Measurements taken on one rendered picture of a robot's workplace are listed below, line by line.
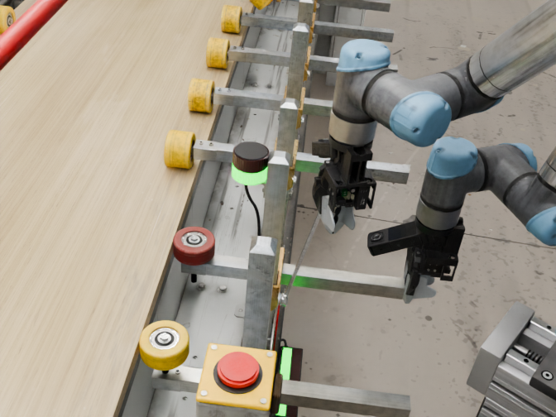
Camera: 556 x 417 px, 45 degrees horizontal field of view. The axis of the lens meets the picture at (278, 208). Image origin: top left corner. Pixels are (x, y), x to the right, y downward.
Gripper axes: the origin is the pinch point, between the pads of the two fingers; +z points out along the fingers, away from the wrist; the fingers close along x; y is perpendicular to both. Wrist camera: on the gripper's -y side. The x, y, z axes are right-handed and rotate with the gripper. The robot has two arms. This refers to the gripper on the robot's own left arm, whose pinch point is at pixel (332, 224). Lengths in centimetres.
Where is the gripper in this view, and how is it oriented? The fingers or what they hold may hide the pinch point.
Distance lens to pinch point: 122.1
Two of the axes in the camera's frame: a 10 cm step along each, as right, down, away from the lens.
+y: 2.6, 6.0, -7.6
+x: 9.6, -0.9, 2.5
